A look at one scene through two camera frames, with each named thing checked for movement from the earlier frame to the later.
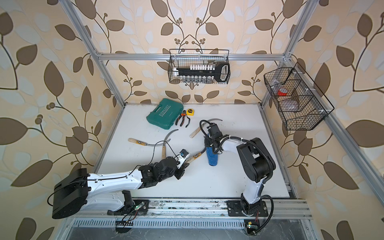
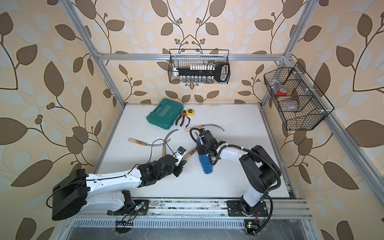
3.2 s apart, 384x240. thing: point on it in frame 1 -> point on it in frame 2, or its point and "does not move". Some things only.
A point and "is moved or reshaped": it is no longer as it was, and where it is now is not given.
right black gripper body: (209, 141) -> (202, 149)
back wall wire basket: (199, 66) does not move
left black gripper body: (178, 173) does not move
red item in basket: (282, 92) does not move
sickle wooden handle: (137, 141) does not move
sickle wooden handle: (196, 131) is moved or reshaped
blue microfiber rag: (212, 157) is moved or reshaped
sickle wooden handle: (164, 153) does not move
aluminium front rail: (206, 209) does not move
